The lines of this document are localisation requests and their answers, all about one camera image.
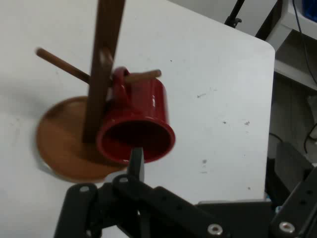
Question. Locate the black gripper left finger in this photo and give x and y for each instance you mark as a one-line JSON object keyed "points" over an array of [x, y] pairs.
{"points": [[153, 198]]}

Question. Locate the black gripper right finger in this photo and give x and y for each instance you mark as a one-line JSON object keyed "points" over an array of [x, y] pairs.
{"points": [[299, 210]]}

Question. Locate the red enamel mug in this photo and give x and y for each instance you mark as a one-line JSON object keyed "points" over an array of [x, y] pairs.
{"points": [[146, 99]]}

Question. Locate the brown wooden mug tree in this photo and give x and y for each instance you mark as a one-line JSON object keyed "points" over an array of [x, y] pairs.
{"points": [[62, 148]]}

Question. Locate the white shelf unit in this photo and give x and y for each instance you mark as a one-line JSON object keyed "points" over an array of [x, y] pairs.
{"points": [[292, 69]]}

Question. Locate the black tripod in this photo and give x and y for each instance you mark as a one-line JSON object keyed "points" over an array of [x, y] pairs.
{"points": [[232, 17]]}

